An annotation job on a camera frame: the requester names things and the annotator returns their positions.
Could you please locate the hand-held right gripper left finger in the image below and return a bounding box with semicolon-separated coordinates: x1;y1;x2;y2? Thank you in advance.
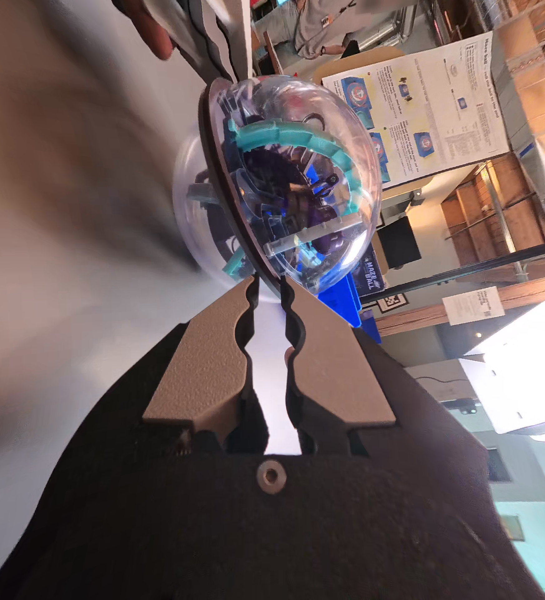
141;276;260;436

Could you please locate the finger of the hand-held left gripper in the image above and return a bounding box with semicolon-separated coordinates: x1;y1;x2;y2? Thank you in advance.
209;0;255;81
142;0;233;80

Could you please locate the person's left hand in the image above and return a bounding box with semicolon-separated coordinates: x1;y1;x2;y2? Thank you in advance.
112;0;178;61

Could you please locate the white softbox light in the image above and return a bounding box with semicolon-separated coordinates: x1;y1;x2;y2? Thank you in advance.
459;294;545;437

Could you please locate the clear maze ball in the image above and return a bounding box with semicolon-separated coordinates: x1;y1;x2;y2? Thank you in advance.
172;74;384;305

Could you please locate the black white marker tag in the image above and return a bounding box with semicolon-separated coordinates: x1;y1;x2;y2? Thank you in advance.
378;293;410;314

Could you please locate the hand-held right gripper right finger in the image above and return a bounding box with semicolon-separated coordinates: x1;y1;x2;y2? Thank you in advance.
279;277;397;454

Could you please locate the white paper notice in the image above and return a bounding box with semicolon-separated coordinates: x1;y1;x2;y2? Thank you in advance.
442;285;506;327

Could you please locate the blue plastic bin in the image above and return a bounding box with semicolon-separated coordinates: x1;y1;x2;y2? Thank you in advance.
318;272;363;330

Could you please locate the dark maze ball box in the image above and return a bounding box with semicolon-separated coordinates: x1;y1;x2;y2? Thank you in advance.
353;253;386;295

